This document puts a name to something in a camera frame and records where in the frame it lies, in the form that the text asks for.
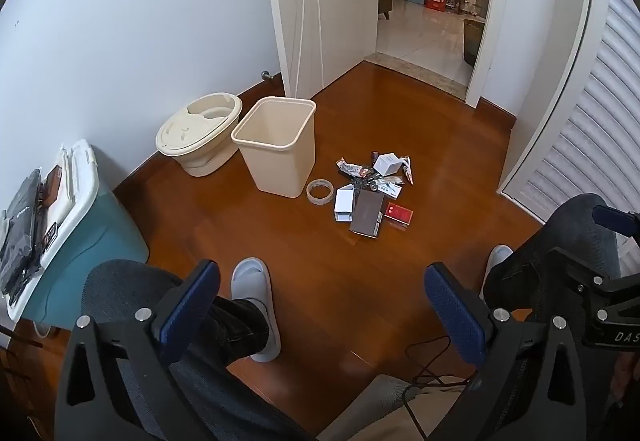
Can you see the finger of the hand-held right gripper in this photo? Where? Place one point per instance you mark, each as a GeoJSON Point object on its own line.
{"type": "Point", "coordinates": [615, 220]}
{"type": "Point", "coordinates": [575, 266]}

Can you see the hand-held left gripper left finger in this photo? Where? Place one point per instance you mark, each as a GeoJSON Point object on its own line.
{"type": "Point", "coordinates": [197, 293]}

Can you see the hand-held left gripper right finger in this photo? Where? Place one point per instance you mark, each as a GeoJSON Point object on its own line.
{"type": "Point", "coordinates": [455, 316]}

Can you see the grey brown box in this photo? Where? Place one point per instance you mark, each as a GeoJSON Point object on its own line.
{"type": "Point", "coordinates": [366, 216]}

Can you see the beige plastic trash bin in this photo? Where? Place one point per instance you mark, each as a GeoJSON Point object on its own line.
{"type": "Point", "coordinates": [275, 161]}

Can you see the small white box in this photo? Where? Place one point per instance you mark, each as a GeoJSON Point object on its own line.
{"type": "Point", "coordinates": [389, 165]}

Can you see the crinkled silver snack wrapper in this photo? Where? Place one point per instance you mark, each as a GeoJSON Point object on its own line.
{"type": "Point", "coordinates": [350, 167]}

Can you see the person's right leg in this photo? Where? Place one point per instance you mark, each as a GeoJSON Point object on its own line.
{"type": "Point", "coordinates": [575, 221]}

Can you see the person's leg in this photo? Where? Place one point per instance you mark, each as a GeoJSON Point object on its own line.
{"type": "Point", "coordinates": [575, 221]}
{"type": "Point", "coordinates": [235, 321]}

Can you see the person's left leg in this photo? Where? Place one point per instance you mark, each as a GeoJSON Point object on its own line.
{"type": "Point", "coordinates": [235, 321]}

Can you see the white slipper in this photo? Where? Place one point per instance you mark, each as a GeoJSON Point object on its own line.
{"type": "Point", "coordinates": [500, 255]}
{"type": "Point", "coordinates": [250, 276]}

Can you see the white louvred closet door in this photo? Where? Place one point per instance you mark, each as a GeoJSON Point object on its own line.
{"type": "Point", "coordinates": [590, 121]}

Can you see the teal storage box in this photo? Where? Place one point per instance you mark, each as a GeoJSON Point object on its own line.
{"type": "Point", "coordinates": [100, 241]}

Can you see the grey beige seat cushion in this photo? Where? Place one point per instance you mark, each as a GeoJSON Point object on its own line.
{"type": "Point", "coordinates": [380, 401]}

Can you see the red flat box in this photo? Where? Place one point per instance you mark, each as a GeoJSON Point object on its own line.
{"type": "Point", "coordinates": [399, 212]}

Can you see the white printed packet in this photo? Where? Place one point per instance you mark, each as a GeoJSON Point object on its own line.
{"type": "Point", "coordinates": [387, 188]}

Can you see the clear tape roll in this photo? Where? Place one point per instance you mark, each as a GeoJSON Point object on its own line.
{"type": "Point", "coordinates": [308, 192]}

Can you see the flat white box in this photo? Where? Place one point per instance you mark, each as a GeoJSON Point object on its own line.
{"type": "Point", "coordinates": [344, 203]}

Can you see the beige swing bin lid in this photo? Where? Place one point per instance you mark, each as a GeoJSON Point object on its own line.
{"type": "Point", "coordinates": [175, 136]}

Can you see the dark brown box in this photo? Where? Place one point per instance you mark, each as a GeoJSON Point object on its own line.
{"type": "Point", "coordinates": [52, 186]}

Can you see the black bags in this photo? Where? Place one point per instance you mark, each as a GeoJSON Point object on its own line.
{"type": "Point", "coordinates": [20, 231]}

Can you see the metal door stop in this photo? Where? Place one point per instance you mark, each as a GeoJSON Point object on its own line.
{"type": "Point", "coordinates": [266, 75]}

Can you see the red crate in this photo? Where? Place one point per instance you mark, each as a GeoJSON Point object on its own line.
{"type": "Point", "coordinates": [436, 1]}

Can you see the white door frame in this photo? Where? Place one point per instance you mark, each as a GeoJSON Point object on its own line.
{"type": "Point", "coordinates": [492, 21]}

